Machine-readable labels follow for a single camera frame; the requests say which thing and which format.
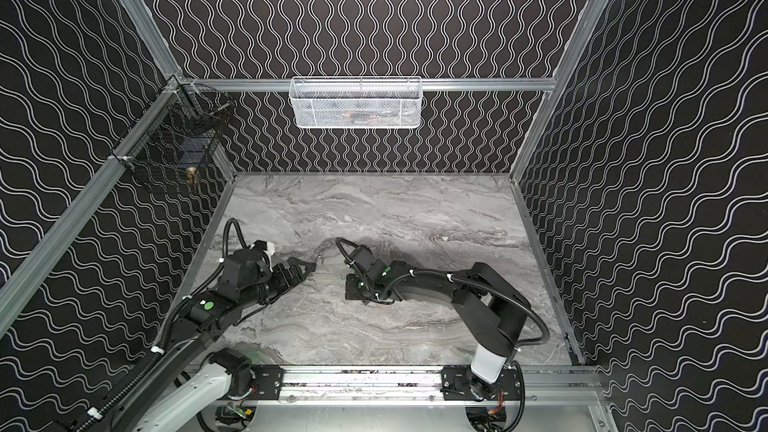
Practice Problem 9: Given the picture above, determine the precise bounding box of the brass fitting in basket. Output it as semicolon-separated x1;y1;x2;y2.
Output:
186;167;199;187

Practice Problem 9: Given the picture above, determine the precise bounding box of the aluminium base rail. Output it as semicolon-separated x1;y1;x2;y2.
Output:
239;364;601;406

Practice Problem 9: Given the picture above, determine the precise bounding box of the black wire wall basket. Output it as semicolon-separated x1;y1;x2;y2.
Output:
120;84;236;196

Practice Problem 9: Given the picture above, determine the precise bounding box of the white mesh wall basket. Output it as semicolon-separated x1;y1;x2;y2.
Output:
289;76;424;129

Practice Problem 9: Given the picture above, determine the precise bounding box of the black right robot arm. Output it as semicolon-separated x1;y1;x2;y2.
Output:
335;237;551;401

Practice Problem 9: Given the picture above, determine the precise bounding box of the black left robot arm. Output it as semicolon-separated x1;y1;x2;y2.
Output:
44;218;316;431

